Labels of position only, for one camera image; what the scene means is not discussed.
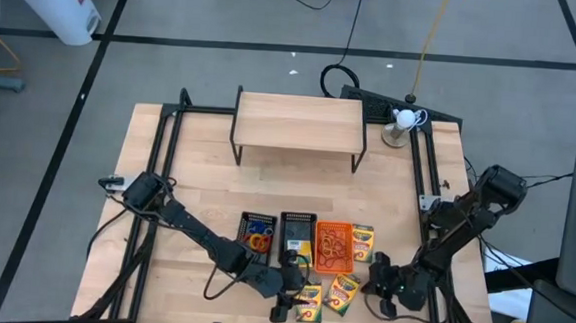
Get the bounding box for black slotted plastic basket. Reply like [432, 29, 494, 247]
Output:
[276, 210, 319, 270]
[234, 210, 279, 267]

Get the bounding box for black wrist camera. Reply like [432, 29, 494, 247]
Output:
[268, 304, 291, 323]
[378, 297, 399, 319]

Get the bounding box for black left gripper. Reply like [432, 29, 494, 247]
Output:
[276, 260, 314, 309]

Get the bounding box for white paper sheet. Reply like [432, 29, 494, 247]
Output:
[480, 246, 537, 322]

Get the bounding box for black arm base cable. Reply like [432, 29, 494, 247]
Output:
[85, 201, 134, 263]
[473, 232, 565, 312]

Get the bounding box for yellow spiral coil ring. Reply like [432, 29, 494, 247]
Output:
[251, 233, 271, 252]

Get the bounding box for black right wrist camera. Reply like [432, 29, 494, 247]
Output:
[378, 297, 399, 319]

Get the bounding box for black aluminium table frame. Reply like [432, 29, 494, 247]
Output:
[71, 74, 512, 323]

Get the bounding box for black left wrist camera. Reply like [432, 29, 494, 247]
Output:
[268, 304, 291, 323]

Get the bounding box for yellow rubber band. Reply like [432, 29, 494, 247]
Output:
[324, 238, 347, 261]
[317, 235, 340, 256]

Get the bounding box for wooden riser shelf black legs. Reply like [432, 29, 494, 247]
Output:
[227, 84, 372, 175]

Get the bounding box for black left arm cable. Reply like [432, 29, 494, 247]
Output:
[202, 245, 314, 307]

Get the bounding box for dark grey case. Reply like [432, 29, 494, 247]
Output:
[526, 278, 576, 323]

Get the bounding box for white bulb desk lamp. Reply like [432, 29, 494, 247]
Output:
[380, 105, 430, 151]

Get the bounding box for orange slotted plastic basket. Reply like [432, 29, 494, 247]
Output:
[312, 219, 357, 277]

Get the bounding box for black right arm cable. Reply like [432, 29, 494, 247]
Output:
[361, 293, 449, 323]

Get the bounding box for black coiled floor cable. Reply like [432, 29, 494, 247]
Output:
[318, 0, 368, 101]

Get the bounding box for white trash can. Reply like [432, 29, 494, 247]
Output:
[0, 0, 105, 49]

